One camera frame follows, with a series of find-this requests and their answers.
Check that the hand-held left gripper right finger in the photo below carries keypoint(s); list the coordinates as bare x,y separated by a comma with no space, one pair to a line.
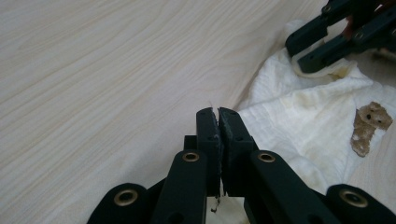
258,174

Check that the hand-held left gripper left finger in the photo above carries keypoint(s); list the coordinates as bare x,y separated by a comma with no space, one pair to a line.
193,168

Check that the white cloth with brown patches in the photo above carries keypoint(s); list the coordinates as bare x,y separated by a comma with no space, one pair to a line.
311,124

